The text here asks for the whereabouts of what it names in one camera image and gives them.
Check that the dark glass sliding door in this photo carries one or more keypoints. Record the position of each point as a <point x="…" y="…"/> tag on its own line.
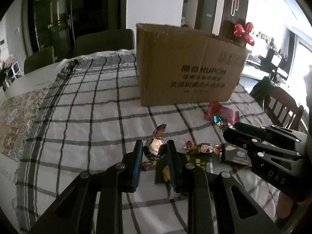
<point x="73" y="12"/>

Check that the checked white tablecloth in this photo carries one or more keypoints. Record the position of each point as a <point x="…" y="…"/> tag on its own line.
<point x="97" y="107"/>

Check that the small dark upholstered chair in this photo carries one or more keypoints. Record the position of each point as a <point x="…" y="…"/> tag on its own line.
<point x="39" y="58"/>

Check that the purple candy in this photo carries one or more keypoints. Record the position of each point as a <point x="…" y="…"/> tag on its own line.
<point x="154" y="143"/>

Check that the person's right hand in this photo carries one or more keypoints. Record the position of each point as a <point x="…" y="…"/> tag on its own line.
<point x="286" y="208"/>

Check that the black snack packet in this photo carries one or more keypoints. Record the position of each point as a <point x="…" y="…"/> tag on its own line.
<point x="235" y="157"/>

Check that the brown cardboard box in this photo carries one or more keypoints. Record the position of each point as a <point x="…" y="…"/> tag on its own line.
<point x="182" y="61"/>

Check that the brown red wrapped candy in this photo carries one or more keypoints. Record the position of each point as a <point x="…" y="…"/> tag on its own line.
<point x="204" y="148"/>

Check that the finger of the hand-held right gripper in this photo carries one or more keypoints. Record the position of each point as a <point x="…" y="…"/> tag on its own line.
<point x="240" y="139"/>
<point x="253" y="128"/>

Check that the wooden chair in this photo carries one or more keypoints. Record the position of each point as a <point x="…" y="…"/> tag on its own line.
<point x="285" y="104"/>

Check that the blue brown wrapped candy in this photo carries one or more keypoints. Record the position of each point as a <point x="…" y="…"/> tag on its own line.
<point x="220" y="122"/>

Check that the row of bottles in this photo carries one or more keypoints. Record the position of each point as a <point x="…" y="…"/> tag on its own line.
<point x="264" y="37"/>

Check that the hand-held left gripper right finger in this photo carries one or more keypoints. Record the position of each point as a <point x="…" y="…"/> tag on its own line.
<point x="171" y="165"/>

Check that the gold loop wall ornament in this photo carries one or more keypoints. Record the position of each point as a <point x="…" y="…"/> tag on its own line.
<point x="235" y="4"/>

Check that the patterned floral cloth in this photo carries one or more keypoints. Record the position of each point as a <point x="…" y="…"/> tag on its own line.
<point x="19" y="119"/>

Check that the white cube shelf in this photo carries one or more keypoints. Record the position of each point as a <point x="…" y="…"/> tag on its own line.
<point x="13" y="70"/>

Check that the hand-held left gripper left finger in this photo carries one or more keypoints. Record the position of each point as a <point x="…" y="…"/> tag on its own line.
<point x="137" y="165"/>

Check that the dark interior door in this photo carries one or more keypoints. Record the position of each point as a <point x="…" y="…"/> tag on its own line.
<point x="207" y="7"/>

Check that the large dark upholstered chair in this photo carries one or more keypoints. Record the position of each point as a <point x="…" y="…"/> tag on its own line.
<point x="104" y="41"/>

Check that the dark green garment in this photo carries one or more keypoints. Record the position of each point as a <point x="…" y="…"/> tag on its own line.
<point x="260" y="90"/>

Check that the green snack packet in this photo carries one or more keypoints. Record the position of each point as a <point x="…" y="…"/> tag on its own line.
<point x="199" y="162"/>

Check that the red pink snack packet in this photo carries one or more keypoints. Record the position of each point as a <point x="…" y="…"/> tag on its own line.
<point x="219" y="112"/>

